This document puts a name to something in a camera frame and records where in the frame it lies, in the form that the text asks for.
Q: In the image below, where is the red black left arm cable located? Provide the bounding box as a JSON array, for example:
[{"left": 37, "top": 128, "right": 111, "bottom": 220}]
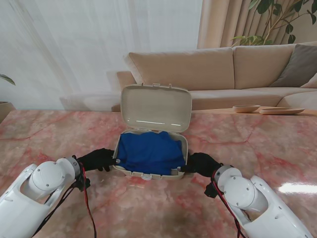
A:
[{"left": 32, "top": 162, "right": 98, "bottom": 238}]

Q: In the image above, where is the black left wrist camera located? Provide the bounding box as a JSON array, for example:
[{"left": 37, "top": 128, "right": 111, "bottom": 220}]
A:
[{"left": 74, "top": 177, "right": 91, "bottom": 192}]

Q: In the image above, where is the blue shirt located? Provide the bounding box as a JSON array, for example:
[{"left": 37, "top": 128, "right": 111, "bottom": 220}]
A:
[{"left": 116, "top": 131, "right": 186, "bottom": 176}]

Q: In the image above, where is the tall green leafy plant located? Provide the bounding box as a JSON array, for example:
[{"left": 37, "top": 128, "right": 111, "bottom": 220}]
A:
[{"left": 231, "top": 0, "right": 317, "bottom": 46}]

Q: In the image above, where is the round wooden bowl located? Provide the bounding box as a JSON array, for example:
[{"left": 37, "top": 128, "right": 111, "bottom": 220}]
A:
[{"left": 232, "top": 104, "right": 261, "bottom": 114}]

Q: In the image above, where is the red black right arm cable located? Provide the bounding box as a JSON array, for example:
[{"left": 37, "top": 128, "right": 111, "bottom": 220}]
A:
[{"left": 211, "top": 173, "right": 245, "bottom": 238}]

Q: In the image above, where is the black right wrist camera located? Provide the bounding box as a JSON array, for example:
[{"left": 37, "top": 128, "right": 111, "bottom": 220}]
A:
[{"left": 204, "top": 182, "right": 218, "bottom": 199}]

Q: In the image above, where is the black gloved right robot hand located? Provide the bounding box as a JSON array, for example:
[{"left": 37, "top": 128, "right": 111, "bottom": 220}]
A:
[{"left": 177, "top": 152, "right": 223, "bottom": 179}]

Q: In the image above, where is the red black arm cable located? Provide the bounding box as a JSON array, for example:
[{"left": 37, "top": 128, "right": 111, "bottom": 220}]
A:
[
  {"left": 32, "top": 162, "right": 98, "bottom": 238},
  {"left": 211, "top": 173, "right": 245, "bottom": 238}
]

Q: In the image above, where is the single green plant leaf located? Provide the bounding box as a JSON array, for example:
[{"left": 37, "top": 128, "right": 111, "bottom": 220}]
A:
[{"left": 0, "top": 73, "right": 16, "bottom": 86}]

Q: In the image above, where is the beige suitcase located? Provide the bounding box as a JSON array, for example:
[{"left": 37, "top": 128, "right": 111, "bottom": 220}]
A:
[{"left": 112, "top": 83, "right": 193, "bottom": 181}]

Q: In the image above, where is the grey cushion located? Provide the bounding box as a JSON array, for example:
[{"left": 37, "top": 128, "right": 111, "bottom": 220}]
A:
[{"left": 269, "top": 44, "right": 317, "bottom": 87}]

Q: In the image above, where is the beige curtain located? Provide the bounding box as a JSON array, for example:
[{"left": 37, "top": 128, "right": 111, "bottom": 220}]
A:
[{"left": 197, "top": 0, "right": 317, "bottom": 49}]

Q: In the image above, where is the beige sofa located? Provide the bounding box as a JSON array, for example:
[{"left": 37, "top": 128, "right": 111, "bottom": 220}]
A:
[{"left": 59, "top": 41, "right": 317, "bottom": 113}]

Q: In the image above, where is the flat wooden tray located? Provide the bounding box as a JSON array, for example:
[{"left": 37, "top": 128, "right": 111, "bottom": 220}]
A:
[{"left": 259, "top": 107, "right": 305, "bottom": 115}]

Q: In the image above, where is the beige plant pot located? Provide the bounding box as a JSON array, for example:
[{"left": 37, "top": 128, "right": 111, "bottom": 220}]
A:
[{"left": 0, "top": 101, "right": 16, "bottom": 123}]

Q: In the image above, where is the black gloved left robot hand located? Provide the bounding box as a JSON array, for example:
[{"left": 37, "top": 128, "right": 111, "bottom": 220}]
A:
[{"left": 76, "top": 148, "right": 122, "bottom": 173}]

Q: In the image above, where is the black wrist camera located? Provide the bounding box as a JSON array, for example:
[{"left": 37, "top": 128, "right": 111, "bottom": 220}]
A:
[
  {"left": 204, "top": 182, "right": 218, "bottom": 199},
  {"left": 74, "top": 177, "right": 91, "bottom": 192}
]

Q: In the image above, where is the white sheer curtain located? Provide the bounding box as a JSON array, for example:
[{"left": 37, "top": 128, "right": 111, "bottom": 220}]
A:
[{"left": 0, "top": 0, "right": 204, "bottom": 111}]

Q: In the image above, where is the light wooden coffee table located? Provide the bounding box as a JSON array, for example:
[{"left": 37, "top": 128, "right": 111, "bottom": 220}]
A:
[{"left": 192, "top": 108, "right": 317, "bottom": 117}]

